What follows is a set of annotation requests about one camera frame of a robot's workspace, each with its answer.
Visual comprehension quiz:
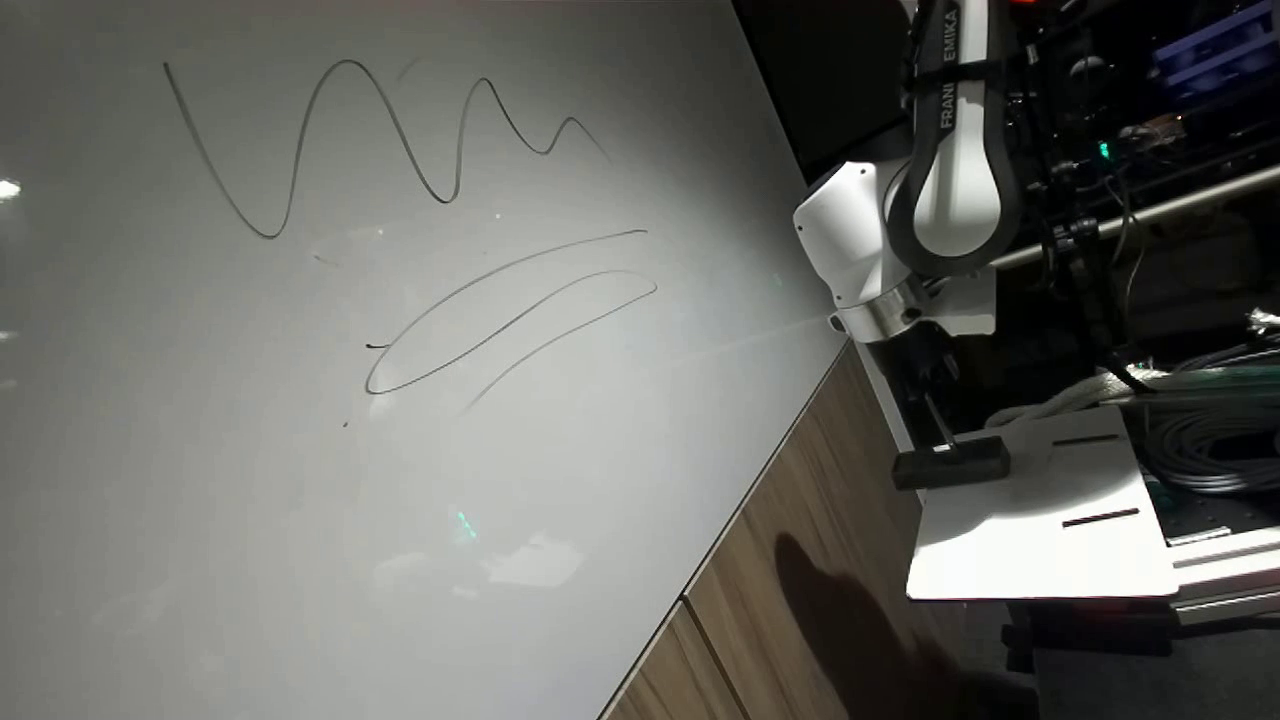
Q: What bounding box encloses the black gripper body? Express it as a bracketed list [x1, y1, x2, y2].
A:
[892, 330, 999, 439]

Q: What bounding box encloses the large white whiteboard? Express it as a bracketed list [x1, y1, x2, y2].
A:
[0, 0, 852, 720]

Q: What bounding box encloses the black stand pole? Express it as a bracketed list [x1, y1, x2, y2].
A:
[1045, 214, 1132, 372]

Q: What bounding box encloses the white table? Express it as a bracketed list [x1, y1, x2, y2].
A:
[904, 405, 1182, 609]

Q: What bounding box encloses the silver metal rod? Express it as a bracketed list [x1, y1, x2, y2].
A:
[993, 158, 1280, 270]

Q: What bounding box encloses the blue box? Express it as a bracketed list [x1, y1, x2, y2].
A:
[1146, 0, 1280, 105]

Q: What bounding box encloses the coiled grey cable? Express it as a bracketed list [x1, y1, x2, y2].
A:
[1123, 372, 1280, 500]

